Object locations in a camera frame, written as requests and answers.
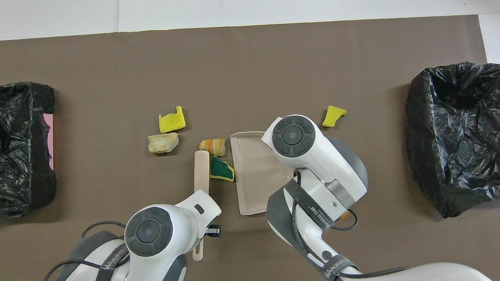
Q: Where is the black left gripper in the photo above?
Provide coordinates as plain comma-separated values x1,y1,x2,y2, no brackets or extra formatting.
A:
203,223,223,240

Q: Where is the beige hand brush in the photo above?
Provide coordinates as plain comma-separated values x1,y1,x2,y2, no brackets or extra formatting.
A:
185,150,217,262

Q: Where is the green and yellow sponge piece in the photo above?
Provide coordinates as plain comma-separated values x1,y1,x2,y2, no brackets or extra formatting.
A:
208,155,237,184

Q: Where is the beige plastic dustpan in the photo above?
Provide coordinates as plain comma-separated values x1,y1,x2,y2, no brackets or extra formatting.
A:
230,129,299,216

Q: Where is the toy croissant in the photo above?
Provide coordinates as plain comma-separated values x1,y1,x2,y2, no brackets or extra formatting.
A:
198,137,228,158

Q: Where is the pale beige foam scrap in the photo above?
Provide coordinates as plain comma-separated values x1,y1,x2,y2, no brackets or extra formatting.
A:
147,132,180,155

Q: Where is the yellow notched sponge piece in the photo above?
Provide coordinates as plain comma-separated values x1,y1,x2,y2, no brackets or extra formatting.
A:
158,105,188,134

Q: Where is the small yellow sponge wedge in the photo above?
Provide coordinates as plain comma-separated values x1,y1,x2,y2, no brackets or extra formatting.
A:
320,104,349,129

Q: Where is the black bag lined pink bin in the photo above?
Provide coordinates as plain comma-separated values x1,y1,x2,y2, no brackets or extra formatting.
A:
0,80,62,218

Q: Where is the brown paper table mat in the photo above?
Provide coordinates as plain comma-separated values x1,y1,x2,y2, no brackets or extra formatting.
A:
0,9,500,281

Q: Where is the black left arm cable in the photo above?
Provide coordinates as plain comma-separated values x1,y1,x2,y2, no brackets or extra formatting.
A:
36,220,131,281

